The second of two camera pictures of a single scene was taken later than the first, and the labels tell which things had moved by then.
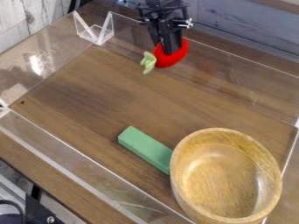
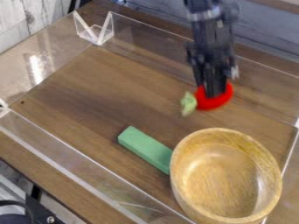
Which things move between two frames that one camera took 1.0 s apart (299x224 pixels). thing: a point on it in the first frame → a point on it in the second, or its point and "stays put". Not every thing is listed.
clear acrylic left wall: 38,58 stays put
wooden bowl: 226,178 stays put
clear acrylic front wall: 101,185 stays put
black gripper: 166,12 → 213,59
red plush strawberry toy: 163,59 → 198,100
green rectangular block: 147,147 stays put
